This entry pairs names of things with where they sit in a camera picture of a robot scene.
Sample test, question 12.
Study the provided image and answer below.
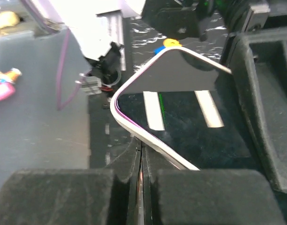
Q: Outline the phone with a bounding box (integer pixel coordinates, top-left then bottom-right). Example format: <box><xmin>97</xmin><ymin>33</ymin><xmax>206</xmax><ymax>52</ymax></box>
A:
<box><xmin>110</xmin><ymin>46</ymin><xmax>257</xmax><ymax>170</ymax></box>

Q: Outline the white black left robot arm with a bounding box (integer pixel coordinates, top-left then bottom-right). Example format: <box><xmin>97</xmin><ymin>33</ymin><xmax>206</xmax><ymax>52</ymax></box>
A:
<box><xmin>0</xmin><ymin>0</ymin><xmax>287</xmax><ymax>225</ymax></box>

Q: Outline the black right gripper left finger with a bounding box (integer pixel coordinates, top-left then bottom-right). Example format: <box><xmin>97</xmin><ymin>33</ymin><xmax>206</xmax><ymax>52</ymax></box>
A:
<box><xmin>0</xmin><ymin>138</ymin><xmax>141</xmax><ymax>225</ymax></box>

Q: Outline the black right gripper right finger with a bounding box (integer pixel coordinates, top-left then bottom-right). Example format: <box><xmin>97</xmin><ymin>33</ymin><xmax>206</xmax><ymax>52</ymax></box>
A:
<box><xmin>142</xmin><ymin>146</ymin><xmax>285</xmax><ymax>225</ymax></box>

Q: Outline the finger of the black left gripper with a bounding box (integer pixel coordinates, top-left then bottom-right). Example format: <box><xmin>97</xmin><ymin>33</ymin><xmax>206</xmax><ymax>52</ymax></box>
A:
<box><xmin>141</xmin><ymin>0</ymin><xmax>226</xmax><ymax>41</ymax></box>

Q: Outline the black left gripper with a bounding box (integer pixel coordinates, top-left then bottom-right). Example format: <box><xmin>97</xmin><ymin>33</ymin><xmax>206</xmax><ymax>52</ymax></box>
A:
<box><xmin>220</xmin><ymin>27</ymin><xmax>287</xmax><ymax>193</ymax></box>

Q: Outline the yellow and blue toy block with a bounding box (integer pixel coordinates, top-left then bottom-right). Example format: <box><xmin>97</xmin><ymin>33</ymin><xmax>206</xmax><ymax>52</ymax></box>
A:
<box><xmin>154</xmin><ymin>38</ymin><xmax>182</xmax><ymax>55</ymax></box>

